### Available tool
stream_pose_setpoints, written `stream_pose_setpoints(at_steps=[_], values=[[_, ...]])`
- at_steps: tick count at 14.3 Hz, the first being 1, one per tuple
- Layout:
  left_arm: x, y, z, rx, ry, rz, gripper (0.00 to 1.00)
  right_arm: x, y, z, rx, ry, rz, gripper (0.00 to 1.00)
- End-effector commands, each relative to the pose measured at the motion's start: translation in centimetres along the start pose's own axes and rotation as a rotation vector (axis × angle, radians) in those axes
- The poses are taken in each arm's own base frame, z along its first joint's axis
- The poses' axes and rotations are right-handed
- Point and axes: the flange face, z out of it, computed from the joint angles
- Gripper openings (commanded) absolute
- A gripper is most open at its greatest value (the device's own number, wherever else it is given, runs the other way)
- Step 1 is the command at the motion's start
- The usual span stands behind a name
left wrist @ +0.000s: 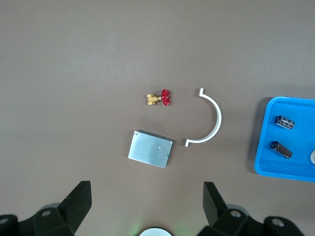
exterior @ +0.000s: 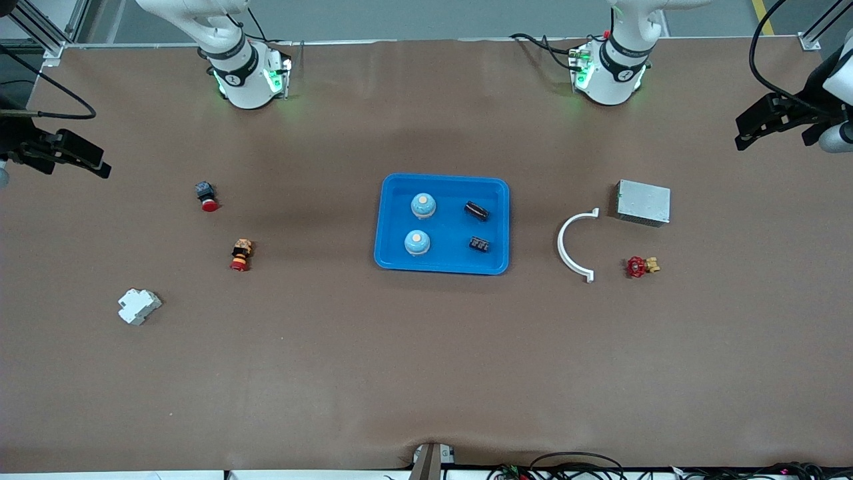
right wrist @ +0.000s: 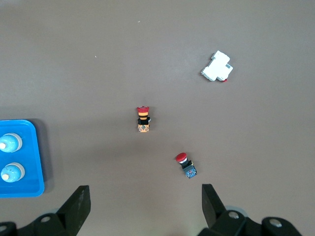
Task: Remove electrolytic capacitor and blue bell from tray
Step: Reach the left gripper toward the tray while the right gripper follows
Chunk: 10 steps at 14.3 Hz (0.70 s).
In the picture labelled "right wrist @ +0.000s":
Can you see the blue plastic tray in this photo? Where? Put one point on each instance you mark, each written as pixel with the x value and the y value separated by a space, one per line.
pixel 32 172

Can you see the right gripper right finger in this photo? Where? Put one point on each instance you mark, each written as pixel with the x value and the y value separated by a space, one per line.
pixel 214 211

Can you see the brown table mat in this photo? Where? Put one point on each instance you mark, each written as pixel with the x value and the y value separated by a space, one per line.
pixel 98 73

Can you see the red mushroom push button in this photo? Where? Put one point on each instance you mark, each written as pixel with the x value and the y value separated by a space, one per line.
pixel 183 158

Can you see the white circuit breaker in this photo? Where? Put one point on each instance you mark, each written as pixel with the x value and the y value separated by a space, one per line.
pixel 216 67

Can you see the light blue call bell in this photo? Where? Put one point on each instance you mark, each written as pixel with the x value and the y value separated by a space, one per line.
pixel 9 145
pixel 12 172

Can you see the red emergency stop button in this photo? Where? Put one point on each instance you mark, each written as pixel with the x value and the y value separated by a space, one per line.
pixel 143 123

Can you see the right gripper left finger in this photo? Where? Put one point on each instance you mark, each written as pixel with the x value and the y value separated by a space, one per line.
pixel 73 211

